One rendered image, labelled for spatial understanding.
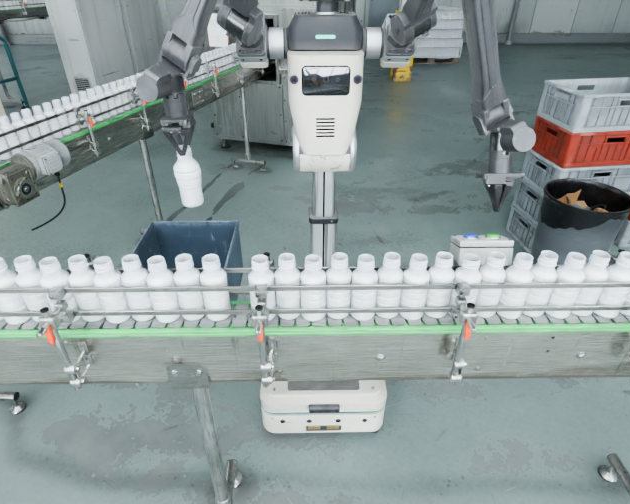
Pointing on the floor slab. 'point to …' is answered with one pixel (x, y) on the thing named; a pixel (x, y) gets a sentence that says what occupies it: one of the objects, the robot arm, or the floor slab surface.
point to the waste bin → (579, 218)
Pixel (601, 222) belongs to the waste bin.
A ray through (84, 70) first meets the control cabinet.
